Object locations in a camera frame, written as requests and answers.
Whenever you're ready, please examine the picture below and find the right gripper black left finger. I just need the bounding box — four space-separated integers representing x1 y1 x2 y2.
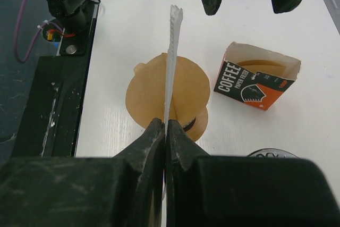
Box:
1 118 165 226

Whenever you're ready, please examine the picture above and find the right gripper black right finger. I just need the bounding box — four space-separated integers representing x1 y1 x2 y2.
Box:
166 120 339 226

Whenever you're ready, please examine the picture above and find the white paper coffee filter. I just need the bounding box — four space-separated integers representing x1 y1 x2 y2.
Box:
164 5 183 137

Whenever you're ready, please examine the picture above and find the grey swirled glass dripper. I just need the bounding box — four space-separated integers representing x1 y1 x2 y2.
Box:
248 148 298 158

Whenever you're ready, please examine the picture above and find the orange coffee filter box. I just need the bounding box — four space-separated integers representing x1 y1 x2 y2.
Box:
214 42 301 111

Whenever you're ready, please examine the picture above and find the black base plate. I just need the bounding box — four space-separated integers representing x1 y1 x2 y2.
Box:
11 18 97 157

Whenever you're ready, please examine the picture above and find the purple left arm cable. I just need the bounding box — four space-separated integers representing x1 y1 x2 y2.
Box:
13 0 40 64

